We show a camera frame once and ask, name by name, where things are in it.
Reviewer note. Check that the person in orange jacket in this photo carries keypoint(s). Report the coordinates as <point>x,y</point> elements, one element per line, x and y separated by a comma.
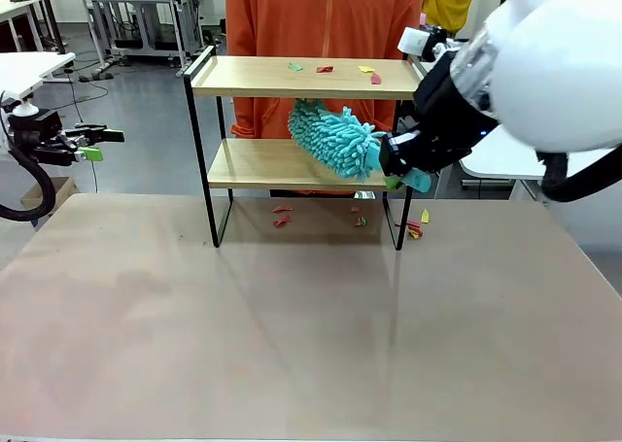
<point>316,14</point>

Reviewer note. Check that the black pole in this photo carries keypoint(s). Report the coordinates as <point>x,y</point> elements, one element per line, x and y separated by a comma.
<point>51,14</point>

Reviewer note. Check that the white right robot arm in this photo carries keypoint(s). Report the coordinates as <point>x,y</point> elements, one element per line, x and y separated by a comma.
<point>559,63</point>

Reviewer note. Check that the white table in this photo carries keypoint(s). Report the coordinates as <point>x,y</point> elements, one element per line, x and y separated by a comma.
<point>505,162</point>

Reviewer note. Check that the tall yellow paper scrap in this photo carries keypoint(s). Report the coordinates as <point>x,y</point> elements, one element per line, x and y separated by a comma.
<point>425,216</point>

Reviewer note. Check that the wooden two-tier black-frame shelf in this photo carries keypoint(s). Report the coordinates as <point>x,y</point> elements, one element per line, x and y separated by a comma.
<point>272,162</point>

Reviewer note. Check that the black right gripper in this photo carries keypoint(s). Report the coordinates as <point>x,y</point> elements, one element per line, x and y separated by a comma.
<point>452,116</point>

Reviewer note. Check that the cardboard box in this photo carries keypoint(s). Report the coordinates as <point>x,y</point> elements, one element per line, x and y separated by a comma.
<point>60,187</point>

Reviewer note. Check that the white desk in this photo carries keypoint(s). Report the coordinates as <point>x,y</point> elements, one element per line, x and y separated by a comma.
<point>29,68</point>

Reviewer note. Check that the person in yellow top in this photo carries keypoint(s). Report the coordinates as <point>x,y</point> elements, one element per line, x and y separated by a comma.
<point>449,0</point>

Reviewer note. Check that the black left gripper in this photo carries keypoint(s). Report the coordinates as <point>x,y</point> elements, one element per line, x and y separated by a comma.
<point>41,138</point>

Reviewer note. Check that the small silver object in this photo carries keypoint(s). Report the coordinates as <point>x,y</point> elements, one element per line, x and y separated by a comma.
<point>364,195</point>

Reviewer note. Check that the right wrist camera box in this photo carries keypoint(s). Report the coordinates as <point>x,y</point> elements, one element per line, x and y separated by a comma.
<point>412,40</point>

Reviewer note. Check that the teal microfibre duster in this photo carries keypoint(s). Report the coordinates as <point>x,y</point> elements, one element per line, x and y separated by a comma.
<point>335,141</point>

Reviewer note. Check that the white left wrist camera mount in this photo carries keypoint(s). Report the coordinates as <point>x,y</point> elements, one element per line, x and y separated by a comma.
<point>22,109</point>

